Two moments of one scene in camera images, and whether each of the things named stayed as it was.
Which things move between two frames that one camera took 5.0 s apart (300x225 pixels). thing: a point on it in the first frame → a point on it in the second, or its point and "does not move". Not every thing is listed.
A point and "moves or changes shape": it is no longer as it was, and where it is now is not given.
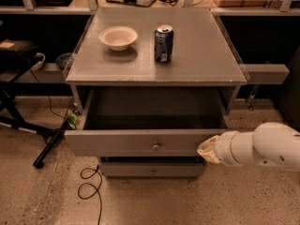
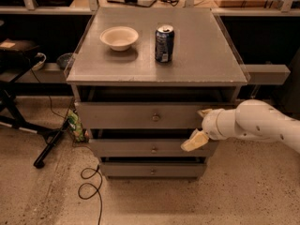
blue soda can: [163, 43] does not move
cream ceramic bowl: [118, 37] does not move
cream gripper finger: [207, 146] → [203, 112]
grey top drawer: [149, 121] moves or changes shape
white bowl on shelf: [39, 64] does not move
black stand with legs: [15, 54] does not move
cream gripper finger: [207, 151] → [198, 140]
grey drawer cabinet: [149, 85] does not move
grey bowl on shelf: [63, 60] does not move
